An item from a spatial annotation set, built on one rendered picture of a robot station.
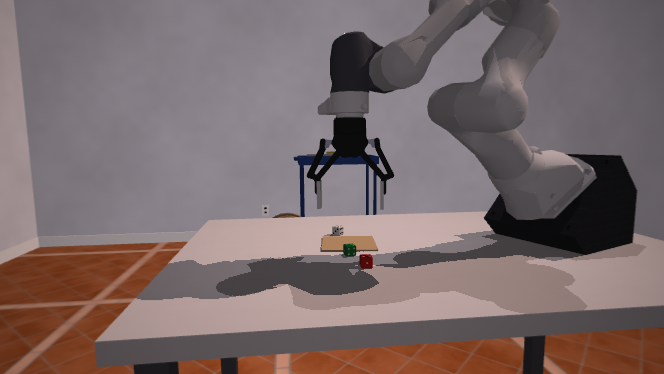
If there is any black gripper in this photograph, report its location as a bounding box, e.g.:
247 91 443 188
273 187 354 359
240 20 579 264
307 117 394 210

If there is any red die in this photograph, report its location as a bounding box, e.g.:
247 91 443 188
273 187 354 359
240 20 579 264
360 254 373 269

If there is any grey die with black pips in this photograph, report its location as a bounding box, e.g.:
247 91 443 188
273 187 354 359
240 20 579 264
332 225 344 236

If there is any tan flat square mat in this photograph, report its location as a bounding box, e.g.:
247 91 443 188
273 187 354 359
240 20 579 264
322 236 378 252

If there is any green die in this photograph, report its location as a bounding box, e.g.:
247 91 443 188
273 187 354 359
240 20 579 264
343 243 356 257

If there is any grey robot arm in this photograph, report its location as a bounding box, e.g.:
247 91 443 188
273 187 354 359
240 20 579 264
318 0 596 220

